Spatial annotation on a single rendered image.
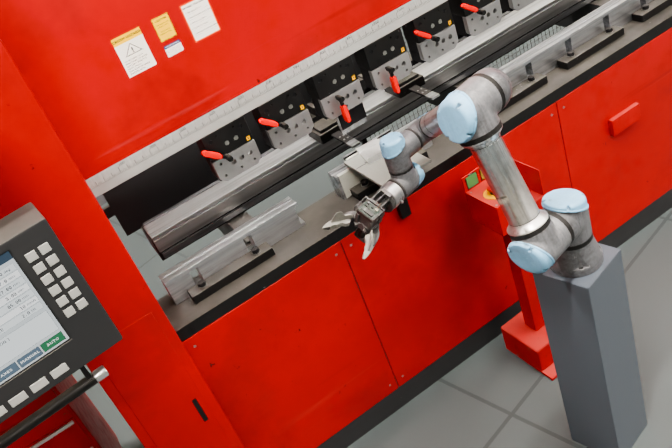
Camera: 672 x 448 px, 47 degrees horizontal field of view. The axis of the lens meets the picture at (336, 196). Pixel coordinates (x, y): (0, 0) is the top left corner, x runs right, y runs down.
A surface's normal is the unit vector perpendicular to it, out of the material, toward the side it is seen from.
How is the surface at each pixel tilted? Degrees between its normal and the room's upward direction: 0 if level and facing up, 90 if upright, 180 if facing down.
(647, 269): 0
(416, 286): 90
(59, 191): 90
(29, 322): 90
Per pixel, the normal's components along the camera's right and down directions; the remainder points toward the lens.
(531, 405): -0.31, -0.80
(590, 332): -0.67, 0.57
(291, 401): 0.49, 0.34
